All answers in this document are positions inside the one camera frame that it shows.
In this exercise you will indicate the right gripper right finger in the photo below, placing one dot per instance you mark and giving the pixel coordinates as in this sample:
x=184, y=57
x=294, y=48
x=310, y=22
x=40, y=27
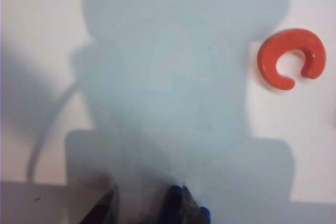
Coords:
x=190, y=208

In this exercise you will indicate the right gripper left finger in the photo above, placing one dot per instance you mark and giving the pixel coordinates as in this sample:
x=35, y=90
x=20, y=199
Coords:
x=105, y=208

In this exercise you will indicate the blue letter y magnet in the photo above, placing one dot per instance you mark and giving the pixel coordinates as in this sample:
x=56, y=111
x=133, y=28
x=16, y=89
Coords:
x=170, y=203

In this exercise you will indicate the red letter c magnet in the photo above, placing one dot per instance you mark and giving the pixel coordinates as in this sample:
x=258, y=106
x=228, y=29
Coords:
x=265, y=58

